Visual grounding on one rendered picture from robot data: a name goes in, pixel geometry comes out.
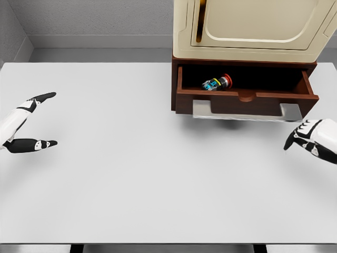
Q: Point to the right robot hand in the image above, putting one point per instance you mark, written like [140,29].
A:
[319,137]

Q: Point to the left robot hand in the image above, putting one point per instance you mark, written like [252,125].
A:
[15,117]

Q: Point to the red-capped push-button switch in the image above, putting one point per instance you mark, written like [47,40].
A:
[218,83]

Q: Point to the brown wooden drawer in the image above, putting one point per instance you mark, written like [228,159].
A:
[237,102]

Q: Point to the cream and brown cabinet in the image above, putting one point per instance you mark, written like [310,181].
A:
[247,39]

